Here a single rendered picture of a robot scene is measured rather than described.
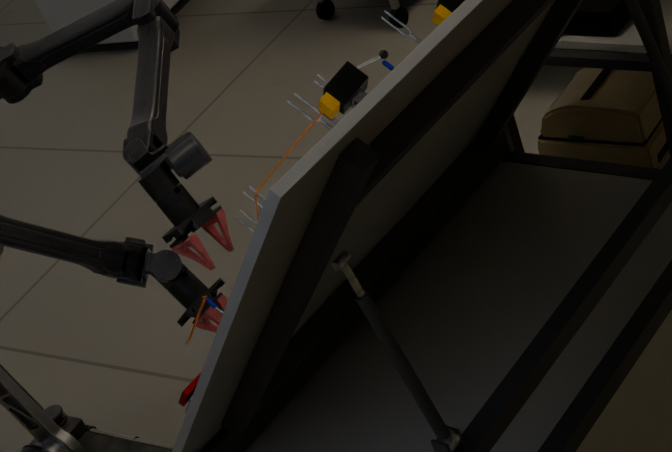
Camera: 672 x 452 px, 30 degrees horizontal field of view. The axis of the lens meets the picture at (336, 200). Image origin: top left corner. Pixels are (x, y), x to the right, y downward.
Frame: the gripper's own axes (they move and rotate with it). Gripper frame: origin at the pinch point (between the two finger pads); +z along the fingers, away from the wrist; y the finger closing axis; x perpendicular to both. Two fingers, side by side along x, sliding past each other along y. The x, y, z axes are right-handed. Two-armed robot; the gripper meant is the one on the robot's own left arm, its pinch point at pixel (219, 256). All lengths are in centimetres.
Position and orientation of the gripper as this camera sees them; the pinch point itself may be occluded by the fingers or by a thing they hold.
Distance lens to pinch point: 225.2
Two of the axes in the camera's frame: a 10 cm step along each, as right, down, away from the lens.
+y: 5.6, -5.6, 6.0
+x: -5.6, 2.8, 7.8
